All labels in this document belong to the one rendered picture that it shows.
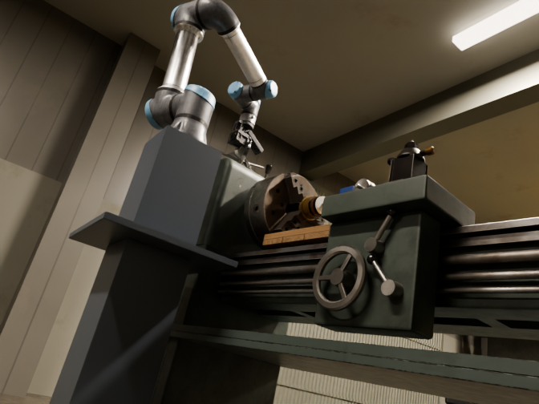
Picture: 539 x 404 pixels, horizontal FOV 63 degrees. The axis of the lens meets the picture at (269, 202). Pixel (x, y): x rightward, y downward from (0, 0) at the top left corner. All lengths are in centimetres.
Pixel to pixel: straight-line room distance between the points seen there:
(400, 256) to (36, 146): 353
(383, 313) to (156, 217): 69
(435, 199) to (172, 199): 74
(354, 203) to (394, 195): 11
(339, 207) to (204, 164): 50
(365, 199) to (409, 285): 23
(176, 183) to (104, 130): 270
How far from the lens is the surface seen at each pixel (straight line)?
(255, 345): 118
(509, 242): 102
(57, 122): 424
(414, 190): 99
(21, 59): 441
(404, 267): 98
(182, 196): 135
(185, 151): 139
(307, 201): 163
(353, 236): 110
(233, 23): 180
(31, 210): 399
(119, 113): 411
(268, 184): 167
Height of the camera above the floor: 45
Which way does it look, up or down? 22 degrees up
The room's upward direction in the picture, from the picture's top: 13 degrees clockwise
